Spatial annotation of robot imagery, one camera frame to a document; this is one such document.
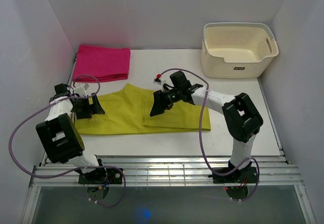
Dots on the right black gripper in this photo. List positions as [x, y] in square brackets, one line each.
[160, 99]

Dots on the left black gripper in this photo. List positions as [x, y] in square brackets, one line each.
[95, 108]

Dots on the yellow-green trousers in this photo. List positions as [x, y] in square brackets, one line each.
[129, 112]

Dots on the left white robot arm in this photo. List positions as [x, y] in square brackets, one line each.
[59, 136]

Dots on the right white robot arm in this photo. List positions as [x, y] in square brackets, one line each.
[242, 118]

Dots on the folded pink trousers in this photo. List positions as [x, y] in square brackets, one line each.
[105, 64]

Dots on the cream perforated plastic basket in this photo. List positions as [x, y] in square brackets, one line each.
[233, 50]

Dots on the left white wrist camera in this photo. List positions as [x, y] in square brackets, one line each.
[80, 89]

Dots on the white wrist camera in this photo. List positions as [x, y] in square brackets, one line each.
[159, 80]
[80, 89]

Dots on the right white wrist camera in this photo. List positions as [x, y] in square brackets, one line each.
[159, 80]

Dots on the aluminium rail frame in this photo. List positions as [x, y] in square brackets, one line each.
[177, 172]

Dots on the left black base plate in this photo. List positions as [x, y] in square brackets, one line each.
[114, 177]

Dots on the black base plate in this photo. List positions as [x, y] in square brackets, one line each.
[236, 183]
[114, 177]

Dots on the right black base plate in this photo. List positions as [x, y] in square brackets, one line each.
[236, 183]

